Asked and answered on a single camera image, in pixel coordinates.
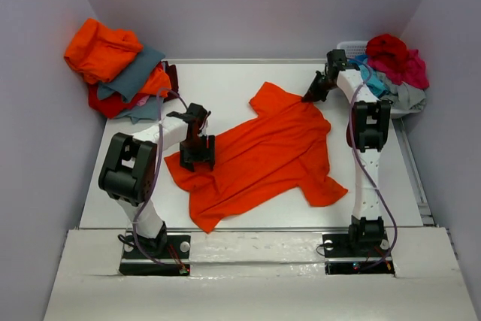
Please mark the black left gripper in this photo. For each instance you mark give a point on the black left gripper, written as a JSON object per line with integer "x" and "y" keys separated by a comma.
{"x": 207, "y": 155}

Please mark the magenta shirt in basket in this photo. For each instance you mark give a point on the magenta shirt in basket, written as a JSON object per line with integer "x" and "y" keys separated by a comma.
{"x": 413, "y": 74}

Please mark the red shirt in basket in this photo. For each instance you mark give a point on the red shirt in basket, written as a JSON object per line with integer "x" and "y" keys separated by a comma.
{"x": 388, "y": 51}

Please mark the pink folded shirt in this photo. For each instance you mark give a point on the pink folded shirt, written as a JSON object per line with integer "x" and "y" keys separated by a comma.
{"x": 142, "y": 101}

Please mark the red folded shirt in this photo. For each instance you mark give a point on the red folded shirt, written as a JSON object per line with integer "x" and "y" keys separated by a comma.
{"x": 113, "y": 105}

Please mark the grey-blue folded shirt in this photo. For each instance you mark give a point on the grey-blue folded shirt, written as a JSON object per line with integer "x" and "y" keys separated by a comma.
{"x": 131, "y": 79}

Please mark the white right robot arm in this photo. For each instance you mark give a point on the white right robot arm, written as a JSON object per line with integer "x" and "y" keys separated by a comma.
{"x": 366, "y": 134}

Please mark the teal shirt in basket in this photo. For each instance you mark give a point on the teal shirt in basket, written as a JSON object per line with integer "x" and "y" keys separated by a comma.
{"x": 369, "y": 76}

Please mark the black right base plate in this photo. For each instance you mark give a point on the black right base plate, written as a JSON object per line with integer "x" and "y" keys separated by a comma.
{"x": 342, "y": 258}

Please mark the orange folded shirt on pile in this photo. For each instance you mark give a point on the orange folded shirt on pile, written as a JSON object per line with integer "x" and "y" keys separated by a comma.
{"x": 99, "y": 53}

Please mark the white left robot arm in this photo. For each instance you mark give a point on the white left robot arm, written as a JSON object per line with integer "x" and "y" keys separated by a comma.
{"x": 132, "y": 164}

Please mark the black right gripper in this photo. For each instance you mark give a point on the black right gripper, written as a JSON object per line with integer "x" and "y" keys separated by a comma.
{"x": 315, "y": 95}

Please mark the grey shirt in basket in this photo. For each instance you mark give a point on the grey shirt in basket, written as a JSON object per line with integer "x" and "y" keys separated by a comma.
{"x": 403, "y": 97}

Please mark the orange t shirt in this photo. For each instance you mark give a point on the orange t shirt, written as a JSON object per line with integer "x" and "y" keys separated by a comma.
{"x": 283, "y": 148}

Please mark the white plastic laundry basket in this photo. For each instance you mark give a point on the white plastic laundry basket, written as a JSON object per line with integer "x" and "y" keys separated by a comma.
{"x": 356, "y": 48}

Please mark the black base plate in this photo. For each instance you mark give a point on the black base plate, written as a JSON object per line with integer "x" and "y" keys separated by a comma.
{"x": 171, "y": 261}
{"x": 342, "y": 258}

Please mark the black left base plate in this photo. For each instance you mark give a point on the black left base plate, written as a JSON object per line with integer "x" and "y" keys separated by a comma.
{"x": 171, "y": 261}

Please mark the dark maroon folded shirt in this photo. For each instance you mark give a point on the dark maroon folded shirt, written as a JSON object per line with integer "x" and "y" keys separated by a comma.
{"x": 170, "y": 73}

